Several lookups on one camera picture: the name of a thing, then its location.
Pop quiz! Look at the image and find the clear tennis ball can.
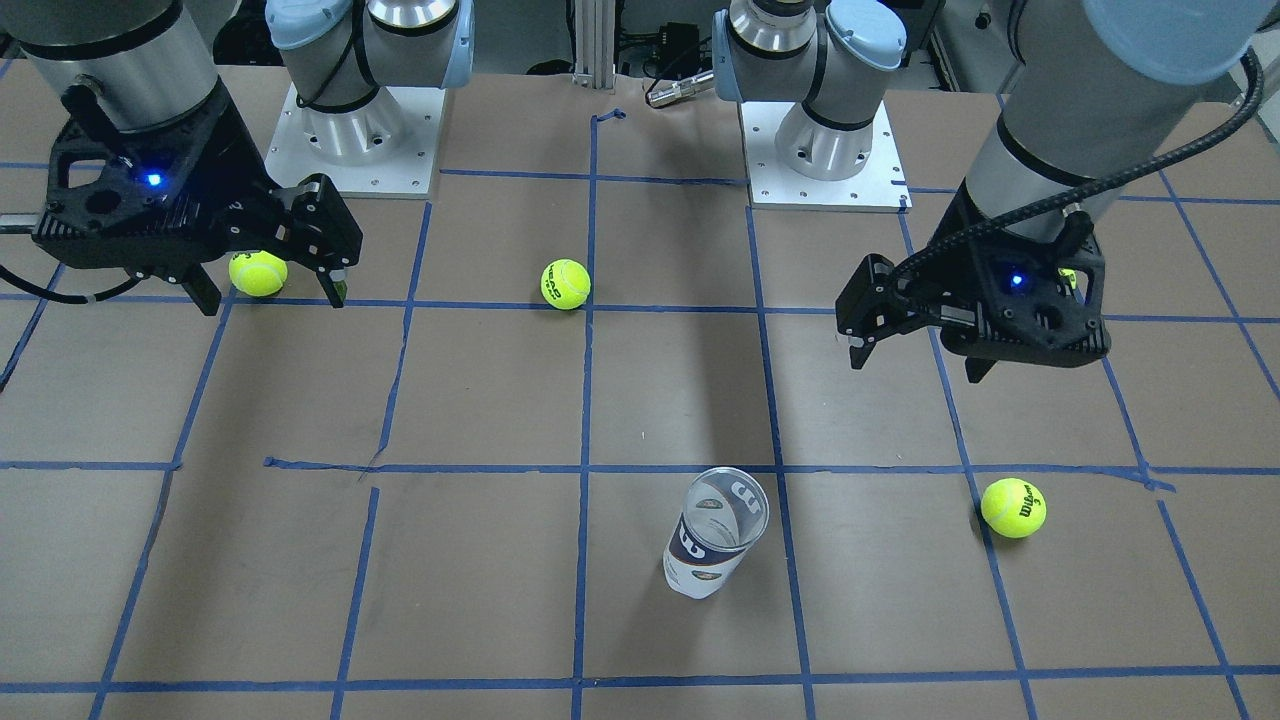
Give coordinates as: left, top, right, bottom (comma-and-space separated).
662, 466, 771, 600

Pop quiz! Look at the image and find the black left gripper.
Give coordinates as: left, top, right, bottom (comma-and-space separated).
835, 190, 1112, 384

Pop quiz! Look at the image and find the tennis ball middle far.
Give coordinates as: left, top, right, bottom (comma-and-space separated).
979, 477, 1048, 539

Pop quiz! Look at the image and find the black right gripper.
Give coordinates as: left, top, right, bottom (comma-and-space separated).
29, 79, 364, 316

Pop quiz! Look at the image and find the tennis ball front centre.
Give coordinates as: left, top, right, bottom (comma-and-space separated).
228, 251, 289, 299

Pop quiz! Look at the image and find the tennis ball near base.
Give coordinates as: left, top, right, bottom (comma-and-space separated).
539, 258, 593, 311

